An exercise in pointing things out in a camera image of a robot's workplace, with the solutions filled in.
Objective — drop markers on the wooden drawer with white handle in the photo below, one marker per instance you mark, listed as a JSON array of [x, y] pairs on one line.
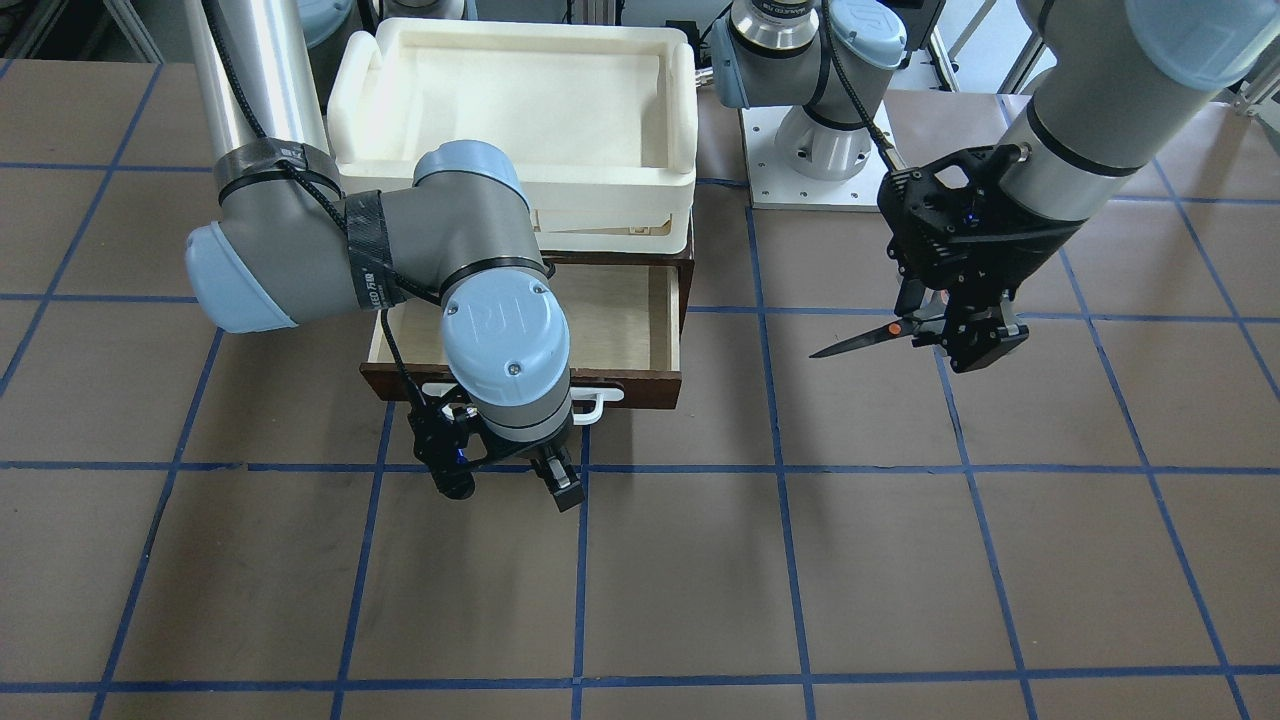
[[625, 323]]

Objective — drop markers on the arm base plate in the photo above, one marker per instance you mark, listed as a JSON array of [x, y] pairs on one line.
[[795, 163]]

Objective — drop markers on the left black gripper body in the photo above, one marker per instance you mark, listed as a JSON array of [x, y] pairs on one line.
[[1012, 255]]

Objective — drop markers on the orange handled scissors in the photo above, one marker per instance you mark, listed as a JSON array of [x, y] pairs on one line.
[[926, 331]]

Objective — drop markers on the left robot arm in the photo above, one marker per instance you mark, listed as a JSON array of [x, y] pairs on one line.
[[1128, 75]]

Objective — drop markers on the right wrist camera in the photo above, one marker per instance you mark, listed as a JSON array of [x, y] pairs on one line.
[[441, 432]]

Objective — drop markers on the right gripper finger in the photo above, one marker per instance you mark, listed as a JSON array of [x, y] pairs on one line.
[[554, 466]]

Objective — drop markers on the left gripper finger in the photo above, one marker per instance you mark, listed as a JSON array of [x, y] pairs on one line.
[[921, 312], [979, 330]]

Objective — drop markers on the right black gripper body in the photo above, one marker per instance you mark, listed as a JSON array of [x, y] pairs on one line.
[[560, 473]]

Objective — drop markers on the dark wooden drawer cabinet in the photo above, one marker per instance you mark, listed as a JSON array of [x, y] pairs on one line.
[[690, 290]]

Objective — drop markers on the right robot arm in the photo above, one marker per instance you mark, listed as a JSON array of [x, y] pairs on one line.
[[293, 247]]

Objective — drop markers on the cream plastic tray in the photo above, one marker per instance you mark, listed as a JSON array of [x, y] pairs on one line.
[[601, 122]]

